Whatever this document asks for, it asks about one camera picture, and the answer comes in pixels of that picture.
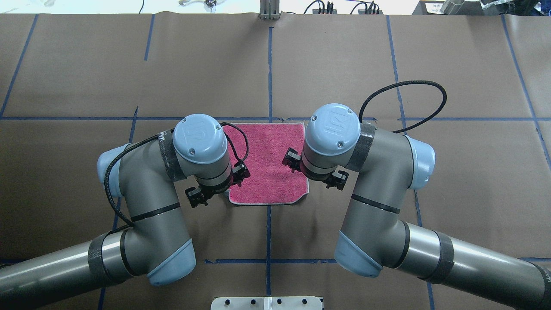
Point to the pink towel with white trim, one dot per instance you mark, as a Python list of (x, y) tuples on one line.
[(271, 182)]

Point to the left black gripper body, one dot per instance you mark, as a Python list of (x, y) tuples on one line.
[(194, 196)]

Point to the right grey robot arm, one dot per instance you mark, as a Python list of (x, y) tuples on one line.
[(373, 237)]

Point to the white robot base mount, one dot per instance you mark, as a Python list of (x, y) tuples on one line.
[(268, 303)]

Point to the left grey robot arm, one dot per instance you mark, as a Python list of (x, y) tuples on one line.
[(138, 180)]

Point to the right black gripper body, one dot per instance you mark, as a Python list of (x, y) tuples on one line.
[(292, 158)]

